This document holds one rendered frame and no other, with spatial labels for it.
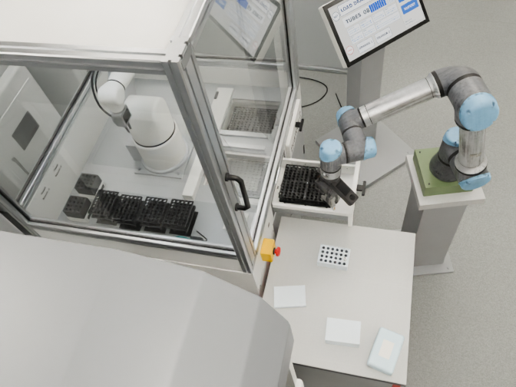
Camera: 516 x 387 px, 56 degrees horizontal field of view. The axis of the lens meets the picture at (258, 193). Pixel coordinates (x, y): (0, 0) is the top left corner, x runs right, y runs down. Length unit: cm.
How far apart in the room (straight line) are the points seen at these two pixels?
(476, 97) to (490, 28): 266
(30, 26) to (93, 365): 80
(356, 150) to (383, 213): 143
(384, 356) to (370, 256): 42
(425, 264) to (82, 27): 224
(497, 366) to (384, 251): 100
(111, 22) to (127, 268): 57
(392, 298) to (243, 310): 106
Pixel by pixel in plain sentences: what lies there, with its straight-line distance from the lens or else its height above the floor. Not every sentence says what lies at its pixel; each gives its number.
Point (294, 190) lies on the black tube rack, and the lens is 208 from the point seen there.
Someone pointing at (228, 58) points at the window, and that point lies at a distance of 138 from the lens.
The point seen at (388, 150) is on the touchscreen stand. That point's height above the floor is 4.
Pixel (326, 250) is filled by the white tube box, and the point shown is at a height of 80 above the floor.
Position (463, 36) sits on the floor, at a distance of 421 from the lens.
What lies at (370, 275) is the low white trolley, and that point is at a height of 76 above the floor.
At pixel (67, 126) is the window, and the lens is 140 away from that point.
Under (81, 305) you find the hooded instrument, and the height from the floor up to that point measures 178.
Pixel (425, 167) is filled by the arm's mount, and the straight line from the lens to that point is 226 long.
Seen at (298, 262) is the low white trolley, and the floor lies 76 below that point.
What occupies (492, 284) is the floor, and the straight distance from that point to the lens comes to 298.
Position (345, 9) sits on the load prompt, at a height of 115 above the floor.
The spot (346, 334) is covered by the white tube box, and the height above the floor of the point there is 81.
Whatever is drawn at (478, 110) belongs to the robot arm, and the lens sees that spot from 167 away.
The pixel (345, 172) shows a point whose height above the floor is 85.
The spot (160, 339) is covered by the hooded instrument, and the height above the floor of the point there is 174.
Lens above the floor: 263
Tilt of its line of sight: 56 degrees down
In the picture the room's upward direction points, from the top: 14 degrees counter-clockwise
